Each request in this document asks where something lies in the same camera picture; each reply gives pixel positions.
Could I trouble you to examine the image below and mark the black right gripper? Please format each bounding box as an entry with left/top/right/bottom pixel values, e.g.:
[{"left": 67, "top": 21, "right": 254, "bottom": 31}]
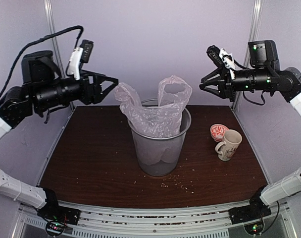
[{"left": 199, "top": 65, "right": 272, "bottom": 102}]

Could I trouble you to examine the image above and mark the pink plastic trash bag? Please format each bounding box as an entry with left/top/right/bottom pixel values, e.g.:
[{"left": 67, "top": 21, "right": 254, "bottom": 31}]
[{"left": 114, "top": 75, "right": 193, "bottom": 166}]

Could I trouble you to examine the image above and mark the grey mesh trash bin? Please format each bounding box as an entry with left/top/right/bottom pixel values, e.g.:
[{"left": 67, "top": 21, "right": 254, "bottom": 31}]
[{"left": 128, "top": 109, "right": 192, "bottom": 177}]

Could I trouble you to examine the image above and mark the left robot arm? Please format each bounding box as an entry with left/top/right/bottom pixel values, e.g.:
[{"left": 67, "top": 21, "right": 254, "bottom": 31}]
[{"left": 0, "top": 50, "right": 118, "bottom": 220}]

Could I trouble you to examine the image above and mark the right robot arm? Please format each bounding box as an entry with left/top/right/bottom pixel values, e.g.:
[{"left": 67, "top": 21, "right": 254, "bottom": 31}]
[{"left": 199, "top": 40, "right": 301, "bottom": 219}]

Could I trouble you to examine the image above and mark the red patterned bowl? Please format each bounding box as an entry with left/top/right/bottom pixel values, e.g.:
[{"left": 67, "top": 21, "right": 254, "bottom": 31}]
[{"left": 210, "top": 124, "right": 229, "bottom": 142}]

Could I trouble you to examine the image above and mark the cream patterned mug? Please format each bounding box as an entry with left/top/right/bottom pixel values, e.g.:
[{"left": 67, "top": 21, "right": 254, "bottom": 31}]
[{"left": 215, "top": 129, "right": 243, "bottom": 162}]

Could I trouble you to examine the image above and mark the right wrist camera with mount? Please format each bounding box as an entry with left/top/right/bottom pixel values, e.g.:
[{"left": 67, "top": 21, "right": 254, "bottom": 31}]
[{"left": 206, "top": 45, "right": 236, "bottom": 80}]

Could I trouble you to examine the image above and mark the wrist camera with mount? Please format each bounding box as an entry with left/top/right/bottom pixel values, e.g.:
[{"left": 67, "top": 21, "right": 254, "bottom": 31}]
[
  {"left": 206, "top": 45, "right": 236, "bottom": 80},
  {"left": 66, "top": 40, "right": 94, "bottom": 80}
]

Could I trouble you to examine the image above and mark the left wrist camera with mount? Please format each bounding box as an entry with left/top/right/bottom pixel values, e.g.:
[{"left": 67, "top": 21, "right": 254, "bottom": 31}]
[{"left": 66, "top": 40, "right": 94, "bottom": 80}]

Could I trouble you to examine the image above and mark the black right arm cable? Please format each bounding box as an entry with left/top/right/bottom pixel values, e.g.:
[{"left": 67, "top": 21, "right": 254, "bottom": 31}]
[{"left": 242, "top": 90, "right": 266, "bottom": 105}]

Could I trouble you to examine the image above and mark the right aluminium corner post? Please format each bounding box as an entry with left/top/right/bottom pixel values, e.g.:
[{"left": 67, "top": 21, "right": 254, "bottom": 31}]
[{"left": 231, "top": 0, "right": 262, "bottom": 112}]

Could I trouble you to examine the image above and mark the aluminium corner post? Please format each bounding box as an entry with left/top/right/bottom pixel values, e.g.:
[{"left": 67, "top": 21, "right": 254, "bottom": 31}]
[
  {"left": 231, "top": 0, "right": 262, "bottom": 112},
  {"left": 43, "top": 0, "right": 74, "bottom": 110}
]

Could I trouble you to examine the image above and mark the left aluminium corner post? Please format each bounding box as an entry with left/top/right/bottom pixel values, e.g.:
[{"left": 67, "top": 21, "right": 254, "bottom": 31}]
[{"left": 43, "top": 0, "right": 74, "bottom": 110}]

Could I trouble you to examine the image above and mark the black braided left cable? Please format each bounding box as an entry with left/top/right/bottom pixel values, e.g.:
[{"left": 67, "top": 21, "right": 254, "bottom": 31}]
[{"left": 0, "top": 25, "right": 84, "bottom": 110}]

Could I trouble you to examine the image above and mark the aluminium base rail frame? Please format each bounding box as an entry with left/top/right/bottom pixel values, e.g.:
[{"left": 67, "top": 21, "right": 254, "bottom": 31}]
[{"left": 13, "top": 195, "right": 297, "bottom": 238}]

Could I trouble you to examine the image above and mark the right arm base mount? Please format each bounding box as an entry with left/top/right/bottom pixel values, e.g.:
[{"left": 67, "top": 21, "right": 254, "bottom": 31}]
[{"left": 228, "top": 205, "right": 271, "bottom": 236}]

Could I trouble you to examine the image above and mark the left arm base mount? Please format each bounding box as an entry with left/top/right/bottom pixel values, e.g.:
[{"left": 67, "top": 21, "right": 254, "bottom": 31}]
[{"left": 35, "top": 206, "right": 81, "bottom": 237}]

